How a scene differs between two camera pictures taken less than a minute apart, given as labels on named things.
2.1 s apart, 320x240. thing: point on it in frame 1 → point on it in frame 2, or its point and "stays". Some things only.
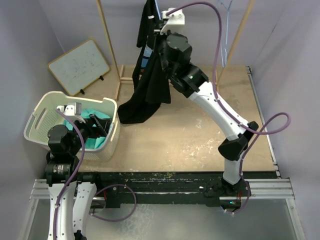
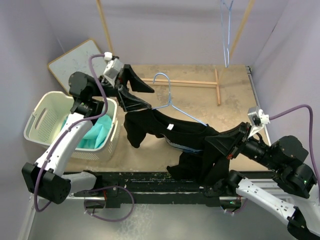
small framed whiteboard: x=80 y=66 stays
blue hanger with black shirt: x=157 y=8 → x=170 y=103
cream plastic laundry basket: x=45 y=115 stays
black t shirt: x=150 y=81 → x=199 y=159
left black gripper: x=95 y=132 → x=129 y=102
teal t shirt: x=90 y=143 stays
